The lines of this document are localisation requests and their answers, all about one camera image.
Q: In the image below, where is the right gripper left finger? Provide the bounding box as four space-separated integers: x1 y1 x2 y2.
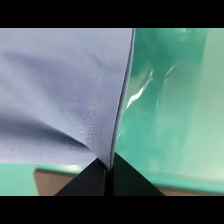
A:
54 157 108 197

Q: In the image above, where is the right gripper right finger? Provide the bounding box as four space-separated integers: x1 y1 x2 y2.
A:
108 151 165 197

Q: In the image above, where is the blue-grey shirt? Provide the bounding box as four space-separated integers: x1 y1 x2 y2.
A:
0 27 137 171

